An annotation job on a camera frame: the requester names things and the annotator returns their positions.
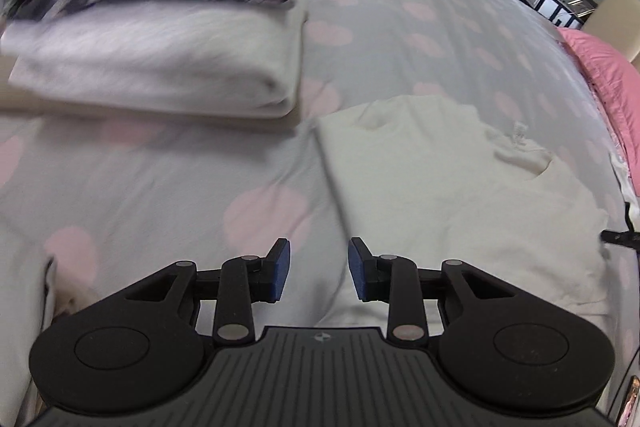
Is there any grey folded garment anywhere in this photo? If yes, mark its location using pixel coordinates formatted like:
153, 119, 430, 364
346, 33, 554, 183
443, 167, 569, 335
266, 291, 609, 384
0, 227, 51, 427

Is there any bed with dotted grey sheet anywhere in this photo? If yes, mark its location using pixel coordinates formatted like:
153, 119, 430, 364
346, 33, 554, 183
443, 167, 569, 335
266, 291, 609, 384
0, 0, 640, 427

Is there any beige padded headboard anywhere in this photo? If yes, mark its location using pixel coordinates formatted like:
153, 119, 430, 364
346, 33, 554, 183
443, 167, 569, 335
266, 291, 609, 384
582, 0, 640, 62

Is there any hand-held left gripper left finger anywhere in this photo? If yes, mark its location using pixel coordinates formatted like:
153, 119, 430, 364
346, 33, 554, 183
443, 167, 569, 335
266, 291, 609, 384
97, 237, 292, 348

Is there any cream t-shirt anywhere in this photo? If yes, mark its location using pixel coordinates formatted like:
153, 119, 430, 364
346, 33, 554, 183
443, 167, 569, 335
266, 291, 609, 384
312, 96, 611, 338

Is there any white folded garment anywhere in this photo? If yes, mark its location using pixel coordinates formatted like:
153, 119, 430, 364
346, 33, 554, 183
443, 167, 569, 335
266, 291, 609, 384
0, 2, 308, 118

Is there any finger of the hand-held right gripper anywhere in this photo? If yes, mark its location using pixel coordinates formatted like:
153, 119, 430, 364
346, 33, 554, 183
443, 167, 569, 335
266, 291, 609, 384
599, 229, 640, 254

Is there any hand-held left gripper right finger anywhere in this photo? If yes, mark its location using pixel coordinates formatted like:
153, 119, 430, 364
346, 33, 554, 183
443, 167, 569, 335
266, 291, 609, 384
347, 237, 548, 348

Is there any pink pillow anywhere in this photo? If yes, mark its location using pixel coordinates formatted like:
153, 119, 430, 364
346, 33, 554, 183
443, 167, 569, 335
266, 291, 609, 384
557, 27, 640, 168

